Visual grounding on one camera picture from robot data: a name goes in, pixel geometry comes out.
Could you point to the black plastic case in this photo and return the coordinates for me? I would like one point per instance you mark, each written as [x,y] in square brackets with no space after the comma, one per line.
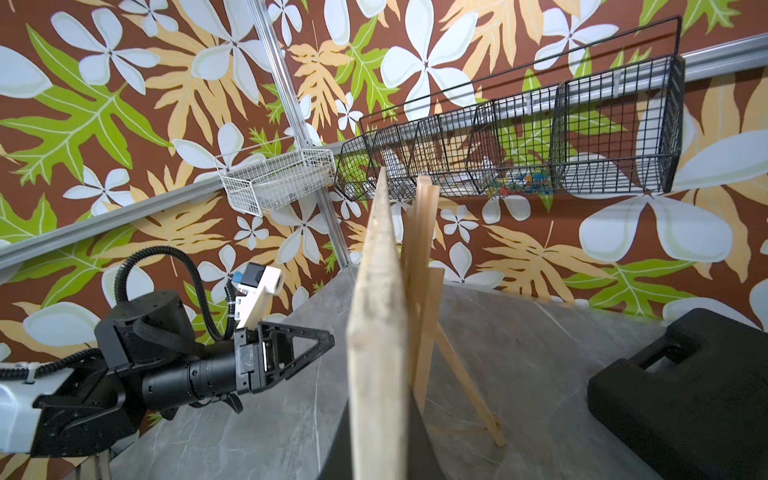
[692,404]

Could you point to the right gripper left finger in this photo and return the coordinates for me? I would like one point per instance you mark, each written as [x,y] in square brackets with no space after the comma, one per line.
[338,464]

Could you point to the plywood canvas board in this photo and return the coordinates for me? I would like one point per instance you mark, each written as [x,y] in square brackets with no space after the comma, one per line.
[377,339]

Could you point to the white wire basket left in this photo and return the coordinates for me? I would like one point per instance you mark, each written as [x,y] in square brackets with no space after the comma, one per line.
[262,186]

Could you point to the black wire basket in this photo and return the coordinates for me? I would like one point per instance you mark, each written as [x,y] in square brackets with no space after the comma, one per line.
[598,112]

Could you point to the wooden easel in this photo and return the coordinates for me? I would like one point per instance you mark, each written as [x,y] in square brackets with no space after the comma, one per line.
[424,286]

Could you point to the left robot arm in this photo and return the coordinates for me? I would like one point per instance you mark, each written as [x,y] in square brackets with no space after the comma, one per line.
[147,359]

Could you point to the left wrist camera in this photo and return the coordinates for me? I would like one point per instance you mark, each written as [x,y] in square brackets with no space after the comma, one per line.
[257,285]

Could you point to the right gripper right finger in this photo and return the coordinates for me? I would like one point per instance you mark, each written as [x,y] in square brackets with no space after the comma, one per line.
[422,463]

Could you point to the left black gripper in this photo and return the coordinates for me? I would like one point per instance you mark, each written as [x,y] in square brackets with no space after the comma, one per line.
[274,352]

